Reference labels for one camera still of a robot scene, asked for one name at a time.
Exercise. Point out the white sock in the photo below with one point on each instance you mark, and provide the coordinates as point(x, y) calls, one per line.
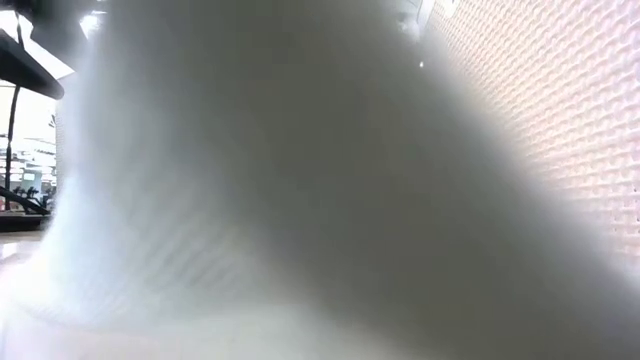
point(300, 175)

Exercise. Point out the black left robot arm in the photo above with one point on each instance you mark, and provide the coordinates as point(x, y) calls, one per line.
point(25, 70)

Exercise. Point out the large white plastic bin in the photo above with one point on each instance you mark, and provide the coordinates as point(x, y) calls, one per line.
point(575, 100)

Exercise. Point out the thin black pole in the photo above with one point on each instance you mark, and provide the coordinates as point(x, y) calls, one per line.
point(11, 150)

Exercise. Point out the black aluminium rail frame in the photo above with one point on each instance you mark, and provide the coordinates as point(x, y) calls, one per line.
point(20, 222)

